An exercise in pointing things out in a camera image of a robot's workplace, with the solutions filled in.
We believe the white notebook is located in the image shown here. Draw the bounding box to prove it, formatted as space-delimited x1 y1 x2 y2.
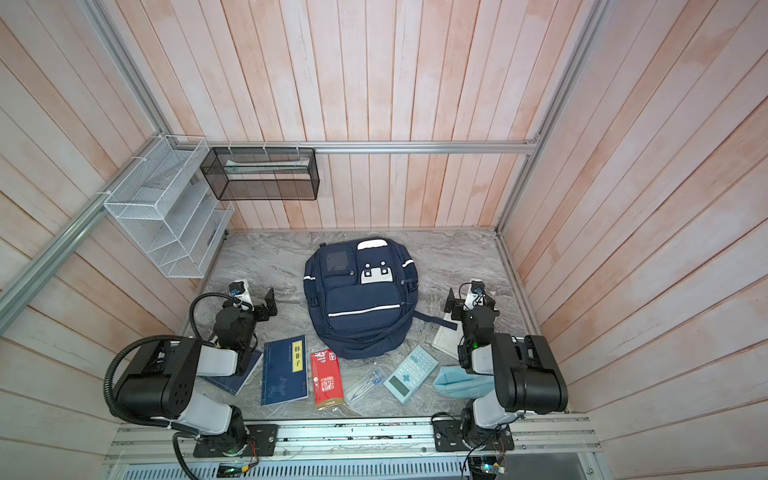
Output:
431 321 463 360

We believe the blue book yellow label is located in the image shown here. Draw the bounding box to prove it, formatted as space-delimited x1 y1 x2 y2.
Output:
261 335 308 406

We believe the dark blue book underneath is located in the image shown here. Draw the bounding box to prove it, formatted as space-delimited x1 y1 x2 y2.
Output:
202 349 263 396

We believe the navy blue student backpack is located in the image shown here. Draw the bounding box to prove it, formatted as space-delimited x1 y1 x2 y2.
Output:
303 237 457 360

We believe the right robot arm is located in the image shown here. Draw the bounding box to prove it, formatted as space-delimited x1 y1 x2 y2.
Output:
444 281 568 447

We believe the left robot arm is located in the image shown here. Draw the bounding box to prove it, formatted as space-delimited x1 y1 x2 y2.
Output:
103 281 278 457

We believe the clear bag with pens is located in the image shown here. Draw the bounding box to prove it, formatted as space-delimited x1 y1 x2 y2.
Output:
345 369 387 402

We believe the light blue pencil pouch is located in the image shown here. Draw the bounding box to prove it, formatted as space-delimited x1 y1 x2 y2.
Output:
433 366 494 399

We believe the teal calculator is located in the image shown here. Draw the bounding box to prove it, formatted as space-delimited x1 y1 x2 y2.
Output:
384 346 439 404

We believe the red snack box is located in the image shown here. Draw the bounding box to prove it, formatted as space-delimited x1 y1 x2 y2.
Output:
310 349 345 410

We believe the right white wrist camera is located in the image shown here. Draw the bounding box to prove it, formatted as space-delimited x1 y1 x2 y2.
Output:
464 280 485 310

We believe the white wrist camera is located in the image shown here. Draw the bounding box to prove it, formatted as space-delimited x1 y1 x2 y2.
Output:
464 280 485 310
228 279 252 304

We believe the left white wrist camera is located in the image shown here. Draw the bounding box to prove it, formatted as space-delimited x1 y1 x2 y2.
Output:
228 279 252 304

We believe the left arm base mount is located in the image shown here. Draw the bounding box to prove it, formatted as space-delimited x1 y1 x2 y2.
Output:
193 424 279 459

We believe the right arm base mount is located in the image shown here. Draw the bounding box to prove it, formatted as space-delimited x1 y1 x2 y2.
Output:
430 412 515 452

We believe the black mesh wire basket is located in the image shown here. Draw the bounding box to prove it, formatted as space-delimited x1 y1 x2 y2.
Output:
201 146 320 201

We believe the white wire shelf rack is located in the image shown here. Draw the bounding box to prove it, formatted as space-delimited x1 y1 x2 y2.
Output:
104 135 234 279

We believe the aluminium mounting rail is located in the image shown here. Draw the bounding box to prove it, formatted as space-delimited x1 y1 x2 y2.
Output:
101 412 602 466

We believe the aluminium frame horizontal bar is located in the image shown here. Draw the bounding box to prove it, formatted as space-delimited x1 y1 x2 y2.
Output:
206 140 538 155

